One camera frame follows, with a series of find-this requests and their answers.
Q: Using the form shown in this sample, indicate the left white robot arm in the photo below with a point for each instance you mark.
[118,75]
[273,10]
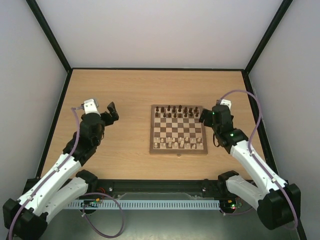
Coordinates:
[28,216]

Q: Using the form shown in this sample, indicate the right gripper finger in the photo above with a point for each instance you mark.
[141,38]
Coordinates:
[203,120]
[206,113]

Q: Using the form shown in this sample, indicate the wooden chess board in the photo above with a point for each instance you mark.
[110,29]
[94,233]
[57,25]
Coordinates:
[179,128]

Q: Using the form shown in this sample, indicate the light king piece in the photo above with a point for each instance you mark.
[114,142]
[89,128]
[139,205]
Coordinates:
[181,144]

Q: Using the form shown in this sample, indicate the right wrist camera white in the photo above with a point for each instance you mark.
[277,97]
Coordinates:
[224,102]

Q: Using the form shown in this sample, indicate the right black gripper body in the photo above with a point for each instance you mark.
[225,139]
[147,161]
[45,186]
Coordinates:
[208,116]

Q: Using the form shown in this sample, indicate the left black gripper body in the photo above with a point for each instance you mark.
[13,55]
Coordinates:
[109,121]

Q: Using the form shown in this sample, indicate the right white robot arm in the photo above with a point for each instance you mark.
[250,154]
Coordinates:
[276,202]

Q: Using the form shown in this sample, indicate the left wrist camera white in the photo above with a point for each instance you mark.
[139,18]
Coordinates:
[91,106]

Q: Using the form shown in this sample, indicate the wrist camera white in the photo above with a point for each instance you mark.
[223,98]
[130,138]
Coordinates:
[224,102]
[91,106]

